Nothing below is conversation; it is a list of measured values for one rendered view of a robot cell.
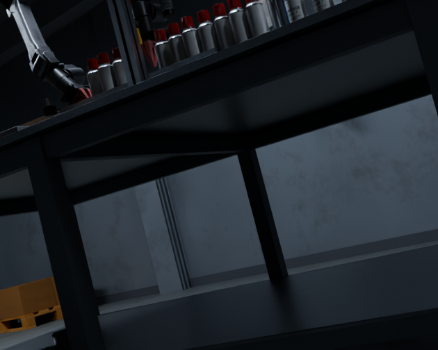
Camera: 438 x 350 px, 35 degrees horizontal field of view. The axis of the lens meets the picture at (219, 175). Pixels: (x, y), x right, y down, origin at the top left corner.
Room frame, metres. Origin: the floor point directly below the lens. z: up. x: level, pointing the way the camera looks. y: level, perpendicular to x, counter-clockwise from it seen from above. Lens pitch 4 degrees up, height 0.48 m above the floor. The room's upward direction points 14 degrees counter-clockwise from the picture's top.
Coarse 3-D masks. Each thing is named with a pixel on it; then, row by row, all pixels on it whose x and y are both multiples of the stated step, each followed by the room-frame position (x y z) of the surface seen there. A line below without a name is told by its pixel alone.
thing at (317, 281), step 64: (256, 64) 1.41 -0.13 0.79; (64, 128) 1.65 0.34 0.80; (128, 128) 1.57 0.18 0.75; (320, 128) 2.64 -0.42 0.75; (64, 192) 1.72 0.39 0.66; (256, 192) 2.75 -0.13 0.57; (64, 256) 1.68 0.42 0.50; (384, 256) 2.53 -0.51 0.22; (64, 320) 1.71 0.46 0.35; (128, 320) 2.61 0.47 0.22; (192, 320) 2.11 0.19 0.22; (256, 320) 1.78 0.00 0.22; (320, 320) 1.54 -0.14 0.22; (384, 320) 1.36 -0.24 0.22
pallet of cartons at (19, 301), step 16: (16, 288) 6.45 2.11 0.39; (32, 288) 6.53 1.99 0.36; (48, 288) 6.66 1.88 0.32; (0, 304) 6.70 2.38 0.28; (16, 304) 6.50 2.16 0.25; (32, 304) 6.51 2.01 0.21; (48, 304) 6.63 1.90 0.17; (0, 320) 6.77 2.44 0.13; (16, 320) 7.42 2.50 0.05; (32, 320) 6.45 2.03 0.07; (48, 320) 6.78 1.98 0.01
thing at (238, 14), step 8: (232, 0) 1.85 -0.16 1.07; (232, 8) 1.86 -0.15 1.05; (240, 8) 1.85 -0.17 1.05; (232, 16) 1.85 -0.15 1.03; (240, 16) 1.84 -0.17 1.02; (232, 24) 1.85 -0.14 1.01; (240, 24) 1.84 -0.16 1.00; (248, 24) 1.86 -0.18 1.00; (232, 32) 1.87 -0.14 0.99; (240, 32) 1.84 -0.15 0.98; (248, 32) 1.85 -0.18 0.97; (240, 40) 1.85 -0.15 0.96
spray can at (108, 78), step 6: (102, 54) 2.07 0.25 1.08; (102, 60) 2.07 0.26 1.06; (108, 60) 2.08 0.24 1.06; (102, 66) 2.06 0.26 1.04; (108, 66) 2.06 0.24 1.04; (102, 72) 2.06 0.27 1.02; (108, 72) 2.06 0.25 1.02; (102, 78) 2.06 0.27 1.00; (108, 78) 2.06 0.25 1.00; (114, 78) 2.07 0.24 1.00; (102, 84) 2.07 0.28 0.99; (108, 84) 2.06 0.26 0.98; (114, 84) 2.06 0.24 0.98
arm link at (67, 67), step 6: (42, 54) 2.16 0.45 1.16; (48, 54) 2.17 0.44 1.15; (48, 60) 2.15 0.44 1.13; (54, 60) 2.16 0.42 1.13; (48, 66) 2.16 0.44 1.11; (54, 66) 2.17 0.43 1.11; (60, 66) 2.20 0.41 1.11; (66, 66) 2.22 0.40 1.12; (72, 66) 2.24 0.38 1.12; (48, 72) 2.17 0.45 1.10; (72, 72) 2.19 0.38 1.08; (78, 72) 2.21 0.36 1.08; (42, 78) 2.18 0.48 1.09; (72, 78) 2.20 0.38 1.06; (78, 78) 2.21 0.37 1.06; (84, 78) 2.24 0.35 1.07
